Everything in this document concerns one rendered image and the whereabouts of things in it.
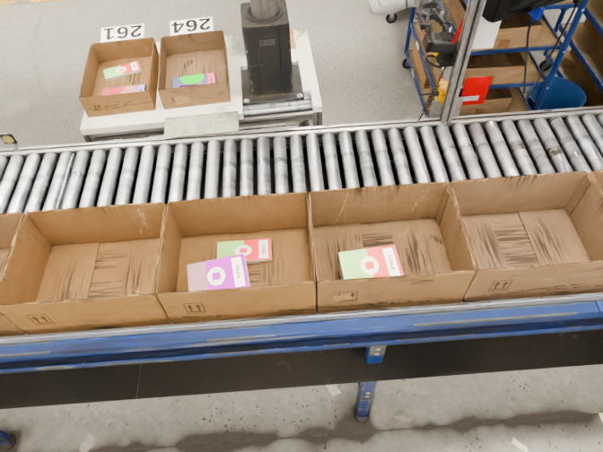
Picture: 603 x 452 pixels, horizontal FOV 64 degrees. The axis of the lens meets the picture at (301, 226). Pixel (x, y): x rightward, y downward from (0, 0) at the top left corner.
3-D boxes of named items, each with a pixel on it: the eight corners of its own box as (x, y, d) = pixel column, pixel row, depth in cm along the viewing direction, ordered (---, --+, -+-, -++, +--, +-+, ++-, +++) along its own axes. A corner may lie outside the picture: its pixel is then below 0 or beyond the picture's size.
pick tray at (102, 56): (160, 56, 226) (153, 36, 218) (155, 110, 203) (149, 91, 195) (99, 63, 225) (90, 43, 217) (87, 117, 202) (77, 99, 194)
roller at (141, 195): (157, 150, 196) (153, 141, 192) (140, 258, 166) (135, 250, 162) (145, 151, 196) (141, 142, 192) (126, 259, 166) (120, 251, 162)
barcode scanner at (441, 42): (416, 55, 179) (425, 29, 171) (447, 56, 180) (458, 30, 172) (420, 65, 175) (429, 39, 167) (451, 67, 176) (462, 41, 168)
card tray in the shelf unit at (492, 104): (432, 70, 278) (435, 55, 270) (485, 65, 278) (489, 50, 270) (450, 117, 254) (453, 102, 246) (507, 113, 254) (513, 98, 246)
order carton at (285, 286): (309, 226, 149) (308, 190, 135) (317, 314, 131) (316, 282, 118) (180, 236, 148) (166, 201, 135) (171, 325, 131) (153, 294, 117)
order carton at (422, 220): (437, 217, 149) (449, 180, 135) (462, 303, 132) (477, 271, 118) (309, 226, 149) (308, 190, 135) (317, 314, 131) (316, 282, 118)
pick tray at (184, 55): (227, 48, 227) (223, 29, 219) (231, 101, 205) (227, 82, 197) (166, 56, 226) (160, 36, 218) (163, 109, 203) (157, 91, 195)
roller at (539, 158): (527, 113, 193) (513, 117, 194) (579, 216, 162) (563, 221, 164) (528, 121, 196) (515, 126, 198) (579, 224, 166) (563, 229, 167)
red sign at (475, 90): (483, 103, 193) (492, 75, 182) (484, 104, 192) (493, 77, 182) (442, 106, 193) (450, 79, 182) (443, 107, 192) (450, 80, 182)
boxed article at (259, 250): (218, 245, 145) (217, 241, 144) (272, 240, 145) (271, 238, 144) (217, 266, 141) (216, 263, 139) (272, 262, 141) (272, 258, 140)
